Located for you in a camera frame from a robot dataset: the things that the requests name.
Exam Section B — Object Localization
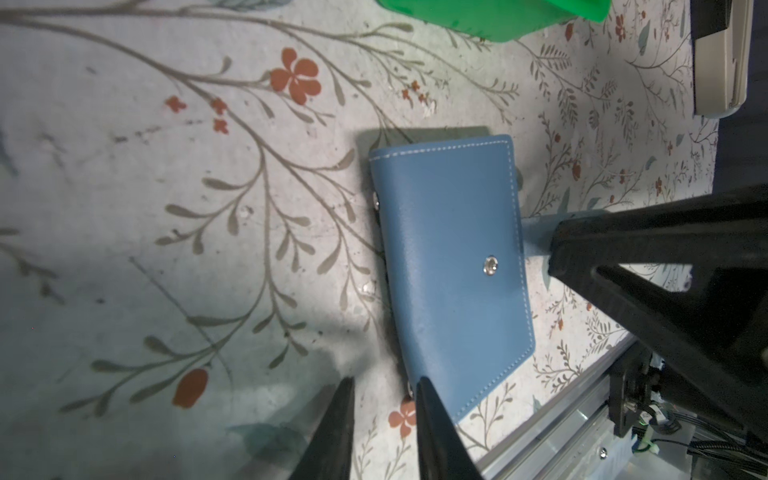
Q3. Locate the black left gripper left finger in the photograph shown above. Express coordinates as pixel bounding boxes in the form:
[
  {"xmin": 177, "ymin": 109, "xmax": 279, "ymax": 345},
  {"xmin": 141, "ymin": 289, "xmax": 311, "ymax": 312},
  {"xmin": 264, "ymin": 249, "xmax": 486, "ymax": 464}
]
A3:
[{"xmin": 289, "ymin": 377, "xmax": 355, "ymax": 480}]

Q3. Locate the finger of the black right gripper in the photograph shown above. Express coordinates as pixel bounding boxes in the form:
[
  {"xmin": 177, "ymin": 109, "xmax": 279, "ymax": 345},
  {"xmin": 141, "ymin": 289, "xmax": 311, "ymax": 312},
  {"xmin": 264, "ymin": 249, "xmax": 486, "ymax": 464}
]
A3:
[{"xmin": 548, "ymin": 185, "xmax": 767, "ymax": 439}]

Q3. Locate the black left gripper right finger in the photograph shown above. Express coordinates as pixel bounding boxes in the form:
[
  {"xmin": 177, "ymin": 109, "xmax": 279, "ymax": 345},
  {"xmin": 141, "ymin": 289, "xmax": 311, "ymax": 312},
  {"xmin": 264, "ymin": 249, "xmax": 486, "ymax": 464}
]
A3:
[{"xmin": 416, "ymin": 377, "xmax": 482, "ymax": 480}]

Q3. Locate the blue leather card holder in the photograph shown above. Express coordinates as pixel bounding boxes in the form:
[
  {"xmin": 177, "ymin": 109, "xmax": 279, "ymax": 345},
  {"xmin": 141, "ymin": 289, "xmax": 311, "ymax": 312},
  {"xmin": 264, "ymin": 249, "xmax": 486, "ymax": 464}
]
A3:
[{"xmin": 369, "ymin": 135, "xmax": 535, "ymax": 421}]

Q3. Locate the green plastic card tray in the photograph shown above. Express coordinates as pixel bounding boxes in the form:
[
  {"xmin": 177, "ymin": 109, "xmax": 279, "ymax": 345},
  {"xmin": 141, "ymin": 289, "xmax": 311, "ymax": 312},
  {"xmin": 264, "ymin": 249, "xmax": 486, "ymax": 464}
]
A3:
[{"xmin": 379, "ymin": 0, "xmax": 611, "ymax": 42}]

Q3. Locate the beige black stapler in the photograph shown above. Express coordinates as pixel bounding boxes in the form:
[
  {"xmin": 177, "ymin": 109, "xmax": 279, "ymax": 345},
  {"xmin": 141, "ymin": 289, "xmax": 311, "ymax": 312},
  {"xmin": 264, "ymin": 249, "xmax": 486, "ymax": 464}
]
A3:
[{"xmin": 690, "ymin": 0, "xmax": 754, "ymax": 119}]

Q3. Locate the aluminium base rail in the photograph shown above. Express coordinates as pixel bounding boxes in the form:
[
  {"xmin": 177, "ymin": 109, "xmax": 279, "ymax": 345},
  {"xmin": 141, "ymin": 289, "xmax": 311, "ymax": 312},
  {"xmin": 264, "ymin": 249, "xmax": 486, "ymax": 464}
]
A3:
[{"xmin": 476, "ymin": 335, "xmax": 768, "ymax": 480}]

